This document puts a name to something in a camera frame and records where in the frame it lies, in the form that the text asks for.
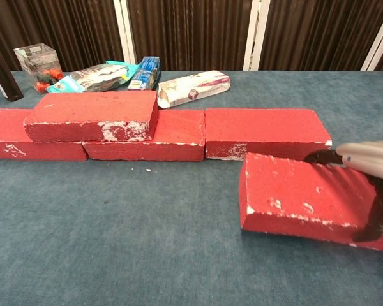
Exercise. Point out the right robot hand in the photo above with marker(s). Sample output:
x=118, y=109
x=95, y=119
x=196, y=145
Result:
x=370, y=159

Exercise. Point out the red brick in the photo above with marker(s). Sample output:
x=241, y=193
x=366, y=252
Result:
x=290, y=185
x=35, y=151
x=178, y=127
x=265, y=127
x=92, y=108

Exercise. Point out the white pink printed packet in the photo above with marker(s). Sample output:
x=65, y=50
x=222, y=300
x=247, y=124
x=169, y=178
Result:
x=194, y=87

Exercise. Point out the blue toothpaste box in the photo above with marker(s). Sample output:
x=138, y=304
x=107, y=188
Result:
x=145, y=75

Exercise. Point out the teal snack packet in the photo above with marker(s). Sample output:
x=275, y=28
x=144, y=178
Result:
x=92, y=78

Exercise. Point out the clear plastic box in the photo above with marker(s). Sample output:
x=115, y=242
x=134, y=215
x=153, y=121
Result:
x=35, y=60

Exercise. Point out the brown bottle white cap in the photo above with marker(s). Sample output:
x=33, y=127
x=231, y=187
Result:
x=3, y=76

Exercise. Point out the white partition frame post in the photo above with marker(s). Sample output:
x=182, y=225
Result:
x=378, y=41
x=124, y=32
x=255, y=32

